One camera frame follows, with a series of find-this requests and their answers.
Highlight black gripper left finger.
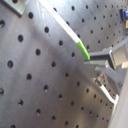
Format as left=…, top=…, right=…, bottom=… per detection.
left=84, top=49, right=114, bottom=66

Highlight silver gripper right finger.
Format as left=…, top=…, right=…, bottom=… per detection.
left=95, top=66, right=127, bottom=105

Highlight white cable with green tip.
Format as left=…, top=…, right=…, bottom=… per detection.
left=37, top=0, right=92, bottom=61

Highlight blue black object at edge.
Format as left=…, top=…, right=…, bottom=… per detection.
left=120, top=9, right=128, bottom=21

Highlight grey metal bracket corner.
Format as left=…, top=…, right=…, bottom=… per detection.
left=2, top=0, right=30, bottom=16

